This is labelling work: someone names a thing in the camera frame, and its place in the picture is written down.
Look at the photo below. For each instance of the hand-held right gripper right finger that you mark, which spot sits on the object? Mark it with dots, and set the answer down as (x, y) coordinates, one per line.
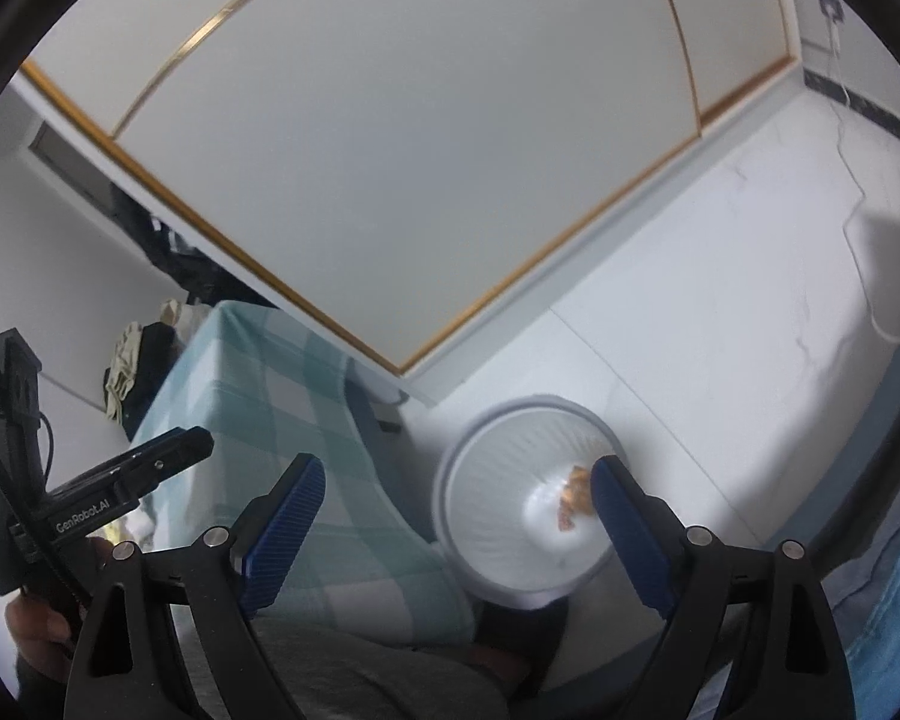
(630, 540)

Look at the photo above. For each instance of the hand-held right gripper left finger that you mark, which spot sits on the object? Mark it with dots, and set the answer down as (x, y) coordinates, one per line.
(285, 525)

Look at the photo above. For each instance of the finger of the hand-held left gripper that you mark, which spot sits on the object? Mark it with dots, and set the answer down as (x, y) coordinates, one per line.
(157, 457)

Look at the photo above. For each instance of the white ribbed trash bin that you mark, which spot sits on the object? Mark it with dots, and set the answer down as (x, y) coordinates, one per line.
(495, 495)

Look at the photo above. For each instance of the person's left forearm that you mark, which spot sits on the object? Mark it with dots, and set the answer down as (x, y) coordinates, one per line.
(41, 682)

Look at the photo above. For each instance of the person's left hand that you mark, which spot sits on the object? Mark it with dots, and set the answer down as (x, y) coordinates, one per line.
(37, 626)

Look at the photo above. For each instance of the orange snack scrap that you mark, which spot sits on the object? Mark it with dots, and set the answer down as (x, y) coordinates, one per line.
(574, 495)

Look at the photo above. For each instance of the black garment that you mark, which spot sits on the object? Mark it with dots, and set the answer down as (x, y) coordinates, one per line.
(157, 367)

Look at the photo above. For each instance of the beige garment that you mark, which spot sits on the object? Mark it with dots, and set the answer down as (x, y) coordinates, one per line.
(124, 364)

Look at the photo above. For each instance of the teal checked tablecloth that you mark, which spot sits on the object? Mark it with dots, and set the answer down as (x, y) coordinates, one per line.
(270, 405)

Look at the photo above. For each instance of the grey table leg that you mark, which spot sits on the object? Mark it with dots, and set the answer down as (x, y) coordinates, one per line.
(381, 416)

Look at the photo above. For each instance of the white tote bag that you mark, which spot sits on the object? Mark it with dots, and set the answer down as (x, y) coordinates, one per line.
(171, 311)

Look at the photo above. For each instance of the black backpack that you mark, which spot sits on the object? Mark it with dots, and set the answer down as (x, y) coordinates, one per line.
(180, 255)

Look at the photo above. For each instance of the blue cloth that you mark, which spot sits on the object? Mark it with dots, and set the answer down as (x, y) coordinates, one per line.
(881, 600)

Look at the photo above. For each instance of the white wardrobe with gold trim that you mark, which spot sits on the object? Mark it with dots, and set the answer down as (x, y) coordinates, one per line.
(382, 127)

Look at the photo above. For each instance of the wall socket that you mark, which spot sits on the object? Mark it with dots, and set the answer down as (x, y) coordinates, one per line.
(831, 7)

